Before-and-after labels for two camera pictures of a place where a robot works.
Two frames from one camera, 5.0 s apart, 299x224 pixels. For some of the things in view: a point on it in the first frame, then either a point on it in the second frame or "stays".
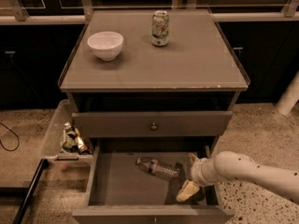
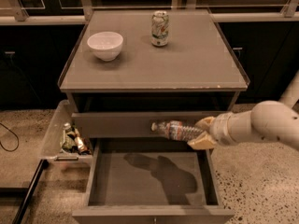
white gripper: [197, 171] -> [220, 129]
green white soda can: [160, 28] stays
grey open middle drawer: [118, 190] stays
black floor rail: [25, 202] stays
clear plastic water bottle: [158, 167] -> [177, 130]
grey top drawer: [152, 123] stays
